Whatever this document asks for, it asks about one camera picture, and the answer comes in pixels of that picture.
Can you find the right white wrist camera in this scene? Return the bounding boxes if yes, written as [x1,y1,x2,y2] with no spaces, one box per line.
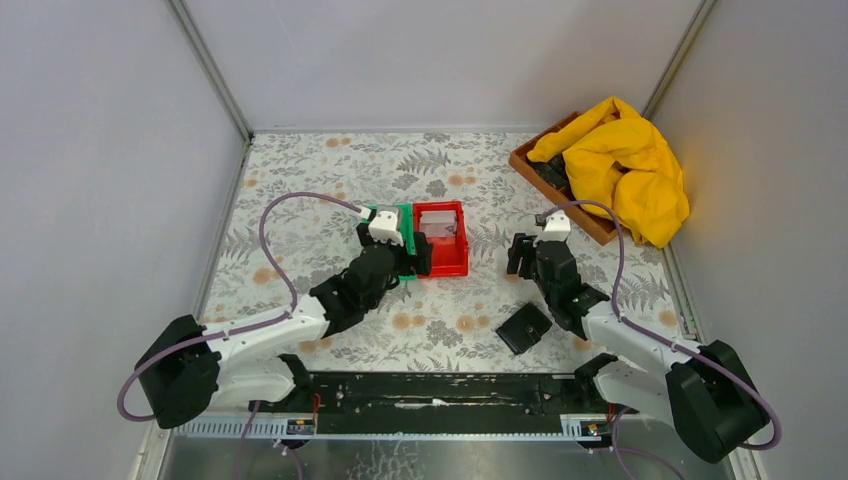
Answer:
[534,210,571,245]

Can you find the green plastic bin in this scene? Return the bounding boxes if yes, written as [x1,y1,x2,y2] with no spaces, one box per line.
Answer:
[395,204,416,281]

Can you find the red plastic bin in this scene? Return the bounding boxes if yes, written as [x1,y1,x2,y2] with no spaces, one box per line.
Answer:
[412,201,470,278]

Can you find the brown wooden tray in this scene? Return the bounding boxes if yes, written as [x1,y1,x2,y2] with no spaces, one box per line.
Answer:
[509,111,619,246]

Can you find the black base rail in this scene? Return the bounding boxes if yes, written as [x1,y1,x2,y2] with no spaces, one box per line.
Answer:
[254,372,619,433]

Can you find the clear card stack in bin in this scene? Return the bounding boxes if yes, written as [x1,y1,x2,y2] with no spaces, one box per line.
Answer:
[419,210,458,238]

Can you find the floral table mat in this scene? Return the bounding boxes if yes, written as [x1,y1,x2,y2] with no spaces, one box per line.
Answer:
[188,131,694,375]

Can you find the dark items in tray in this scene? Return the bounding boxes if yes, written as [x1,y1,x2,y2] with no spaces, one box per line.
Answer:
[532,154,571,192]

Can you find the grey slotted cable duct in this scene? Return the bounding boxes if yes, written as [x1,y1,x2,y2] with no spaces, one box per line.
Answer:
[172,415,603,443]

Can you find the black leather card holder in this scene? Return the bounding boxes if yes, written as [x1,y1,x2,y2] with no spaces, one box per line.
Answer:
[495,303,552,355]

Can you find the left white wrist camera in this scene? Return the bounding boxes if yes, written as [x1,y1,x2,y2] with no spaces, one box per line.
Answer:
[369,206,400,230]

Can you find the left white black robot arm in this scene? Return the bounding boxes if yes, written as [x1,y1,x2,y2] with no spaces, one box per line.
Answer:
[134,225,434,429]

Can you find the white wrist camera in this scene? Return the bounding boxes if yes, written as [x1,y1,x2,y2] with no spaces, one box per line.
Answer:
[534,210,571,245]
[369,206,400,230]

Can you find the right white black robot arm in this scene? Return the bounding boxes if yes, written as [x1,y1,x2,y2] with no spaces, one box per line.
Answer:
[497,233,771,463]

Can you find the yellow cloth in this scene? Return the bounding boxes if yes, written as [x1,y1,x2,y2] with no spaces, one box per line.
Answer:
[526,96,690,248]

